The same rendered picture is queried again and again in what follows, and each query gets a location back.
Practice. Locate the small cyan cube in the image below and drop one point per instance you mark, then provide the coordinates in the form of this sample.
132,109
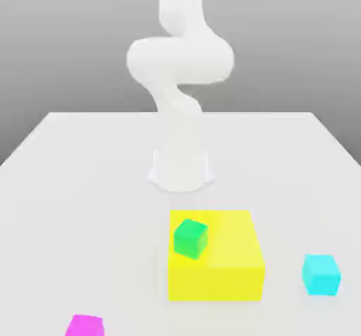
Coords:
321,275

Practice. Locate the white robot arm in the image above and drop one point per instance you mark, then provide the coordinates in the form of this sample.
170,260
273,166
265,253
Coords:
180,60

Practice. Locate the large yellow box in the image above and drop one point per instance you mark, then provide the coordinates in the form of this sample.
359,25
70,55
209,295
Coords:
234,271

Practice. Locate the small magenta cube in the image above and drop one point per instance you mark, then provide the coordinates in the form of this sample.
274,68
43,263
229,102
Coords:
84,326

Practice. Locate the small green cube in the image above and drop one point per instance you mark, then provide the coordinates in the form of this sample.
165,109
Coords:
190,240

